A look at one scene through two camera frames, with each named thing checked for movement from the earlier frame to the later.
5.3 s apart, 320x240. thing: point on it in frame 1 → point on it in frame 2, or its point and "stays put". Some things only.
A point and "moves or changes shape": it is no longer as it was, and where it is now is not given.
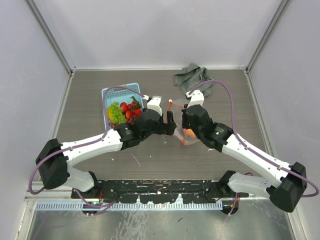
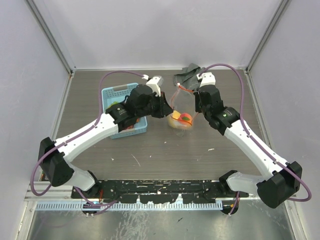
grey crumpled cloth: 191,77 stays put
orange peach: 189,132 moves or changes shape
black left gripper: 166,128 → 164,108
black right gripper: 184,116 → 197,108
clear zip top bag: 186,136 moves or changes shape
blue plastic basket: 121,94 stays put
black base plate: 163,191 stays put
